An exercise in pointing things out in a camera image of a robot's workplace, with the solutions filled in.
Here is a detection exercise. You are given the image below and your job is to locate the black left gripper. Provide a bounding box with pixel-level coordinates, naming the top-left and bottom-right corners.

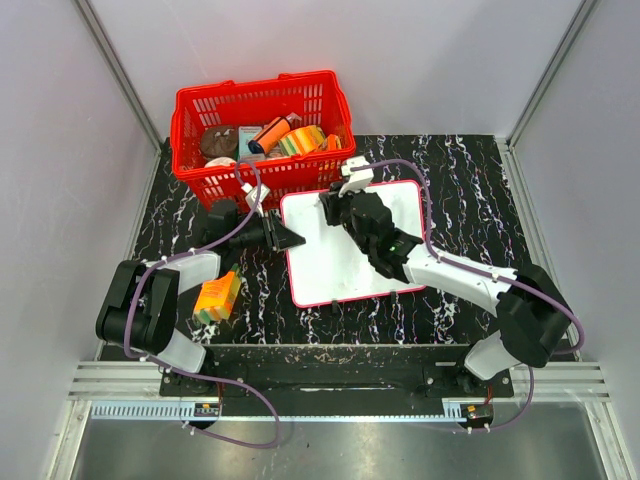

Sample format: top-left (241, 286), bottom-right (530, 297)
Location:
top-left (230, 210), bottom-right (305, 255)

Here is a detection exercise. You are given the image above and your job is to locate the pink framed whiteboard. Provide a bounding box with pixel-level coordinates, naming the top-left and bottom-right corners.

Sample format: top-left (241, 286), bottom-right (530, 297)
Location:
top-left (281, 180), bottom-right (425, 308)

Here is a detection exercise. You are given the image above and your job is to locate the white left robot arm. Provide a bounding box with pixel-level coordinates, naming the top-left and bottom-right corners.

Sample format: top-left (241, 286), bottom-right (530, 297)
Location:
top-left (95, 200), bottom-right (306, 396)

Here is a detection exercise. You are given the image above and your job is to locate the orange snack packet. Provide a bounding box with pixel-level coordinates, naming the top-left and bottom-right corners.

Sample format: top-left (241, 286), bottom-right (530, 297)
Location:
top-left (318, 134), bottom-right (342, 152)

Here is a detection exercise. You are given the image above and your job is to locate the yellow green striped sponge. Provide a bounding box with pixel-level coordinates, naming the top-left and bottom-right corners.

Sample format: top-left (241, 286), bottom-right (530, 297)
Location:
top-left (278, 125), bottom-right (326, 156)

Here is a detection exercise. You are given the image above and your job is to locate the orange yellow sponge pack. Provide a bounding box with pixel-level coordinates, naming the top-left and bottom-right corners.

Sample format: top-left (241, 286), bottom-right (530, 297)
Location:
top-left (192, 265), bottom-right (241, 325)

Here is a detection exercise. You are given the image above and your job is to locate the red plastic basket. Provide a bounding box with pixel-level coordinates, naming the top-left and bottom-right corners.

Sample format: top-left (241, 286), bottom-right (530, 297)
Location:
top-left (169, 70), bottom-right (356, 207)

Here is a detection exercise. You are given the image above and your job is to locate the orange pump bottle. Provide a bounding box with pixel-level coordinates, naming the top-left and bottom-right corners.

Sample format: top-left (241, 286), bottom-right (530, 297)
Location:
top-left (250, 112), bottom-right (301, 155)

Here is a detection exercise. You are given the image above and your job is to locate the white round lid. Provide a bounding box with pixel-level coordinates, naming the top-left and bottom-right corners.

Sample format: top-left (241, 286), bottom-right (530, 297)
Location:
top-left (204, 157), bottom-right (236, 168)

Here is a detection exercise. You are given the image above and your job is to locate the teal small box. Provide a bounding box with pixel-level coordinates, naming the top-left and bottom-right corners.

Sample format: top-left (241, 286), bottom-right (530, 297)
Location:
top-left (237, 126), bottom-right (265, 161)

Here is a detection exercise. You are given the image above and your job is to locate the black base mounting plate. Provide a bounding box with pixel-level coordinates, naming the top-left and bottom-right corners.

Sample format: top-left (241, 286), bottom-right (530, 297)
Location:
top-left (158, 344), bottom-right (516, 400)

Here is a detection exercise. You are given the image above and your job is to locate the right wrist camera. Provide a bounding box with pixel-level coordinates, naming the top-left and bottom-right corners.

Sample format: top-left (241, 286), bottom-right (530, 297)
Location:
top-left (339, 156), bottom-right (374, 197)

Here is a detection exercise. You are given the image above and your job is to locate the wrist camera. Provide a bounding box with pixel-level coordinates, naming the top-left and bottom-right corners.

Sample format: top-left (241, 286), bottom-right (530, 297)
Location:
top-left (339, 156), bottom-right (374, 197)
top-left (242, 183), bottom-right (271, 212)

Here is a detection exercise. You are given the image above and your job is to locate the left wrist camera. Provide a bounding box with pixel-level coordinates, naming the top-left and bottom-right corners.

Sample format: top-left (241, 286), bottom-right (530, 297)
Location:
top-left (242, 183), bottom-right (271, 212)

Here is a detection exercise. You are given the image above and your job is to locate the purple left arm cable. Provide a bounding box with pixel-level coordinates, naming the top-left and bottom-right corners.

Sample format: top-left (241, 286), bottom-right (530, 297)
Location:
top-left (122, 159), bottom-right (282, 448)

